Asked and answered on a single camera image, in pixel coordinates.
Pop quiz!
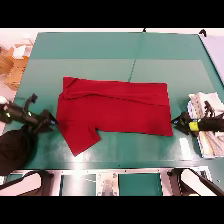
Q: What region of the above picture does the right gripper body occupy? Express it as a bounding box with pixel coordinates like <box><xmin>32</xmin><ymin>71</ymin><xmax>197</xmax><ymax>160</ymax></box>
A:
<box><xmin>171</xmin><ymin>111</ymin><xmax>192</xmax><ymax>135</ymax></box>

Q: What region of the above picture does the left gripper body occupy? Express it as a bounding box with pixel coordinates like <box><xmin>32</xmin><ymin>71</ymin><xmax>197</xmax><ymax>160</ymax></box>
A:
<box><xmin>32</xmin><ymin>110</ymin><xmax>60</xmax><ymax>135</ymax></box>

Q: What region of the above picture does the red T-shirt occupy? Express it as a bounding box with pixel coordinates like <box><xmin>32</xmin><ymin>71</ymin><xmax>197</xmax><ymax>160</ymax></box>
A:
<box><xmin>55</xmin><ymin>76</ymin><xmax>174</xmax><ymax>157</ymax></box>

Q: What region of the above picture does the heap of clothes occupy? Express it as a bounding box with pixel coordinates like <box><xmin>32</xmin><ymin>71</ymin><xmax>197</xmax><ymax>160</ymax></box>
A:
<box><xmin>186</xmin><ymin>91</ymin><xmax>224</xmax><ymax>160</ymax></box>

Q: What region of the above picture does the black garment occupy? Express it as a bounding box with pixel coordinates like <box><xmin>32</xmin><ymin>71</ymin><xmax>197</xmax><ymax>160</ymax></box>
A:
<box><xmin>0</xmin><ymin>125</ymin><xmax>38</xmax><ymax>177</ymax></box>

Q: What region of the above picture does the cardboard box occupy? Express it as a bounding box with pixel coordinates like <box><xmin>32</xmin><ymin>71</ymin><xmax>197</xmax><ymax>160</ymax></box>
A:
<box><xmin>3</xmin><ymin>55</ymin><xmax>30</xmax><ymax>92</ymax></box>

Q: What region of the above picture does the silver frame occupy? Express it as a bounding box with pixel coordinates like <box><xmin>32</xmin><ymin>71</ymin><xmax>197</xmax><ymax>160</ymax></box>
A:
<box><xmin>0</xmin><ymin>167</ymin><xmax>224</xmax><ymax>197</ymax></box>

